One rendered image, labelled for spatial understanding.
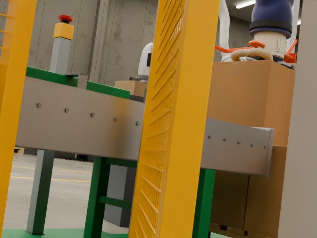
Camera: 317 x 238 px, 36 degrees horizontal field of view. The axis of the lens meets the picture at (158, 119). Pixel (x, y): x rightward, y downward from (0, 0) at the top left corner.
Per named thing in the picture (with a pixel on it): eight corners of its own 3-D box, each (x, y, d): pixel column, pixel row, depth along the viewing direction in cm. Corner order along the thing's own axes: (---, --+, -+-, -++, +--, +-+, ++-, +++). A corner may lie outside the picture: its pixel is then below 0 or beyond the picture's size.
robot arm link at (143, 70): (135, 73, 298) (142, 38, 299) (138, 77, 316) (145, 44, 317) (161, 78, 297) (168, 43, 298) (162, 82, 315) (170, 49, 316)
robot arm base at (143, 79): (122, 81, 306) (124, 72, 306) (152, 89, 318) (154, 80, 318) (137, 81, 291) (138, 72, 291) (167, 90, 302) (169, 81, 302)
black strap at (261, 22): (277, 24, 249) (277, 16, 249) (239, 29, 266) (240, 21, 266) (299, 36, 264) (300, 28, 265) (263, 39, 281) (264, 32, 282)
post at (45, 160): (31, 234, 224) (62, 21, 231) (24, 232, 229) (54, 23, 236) (44, 234, 228) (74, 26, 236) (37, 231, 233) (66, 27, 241)
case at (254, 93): (262, 144, 226) (271, 59, 229) (193, 138, 253) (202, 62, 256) (315, 155, 271) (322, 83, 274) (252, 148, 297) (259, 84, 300)
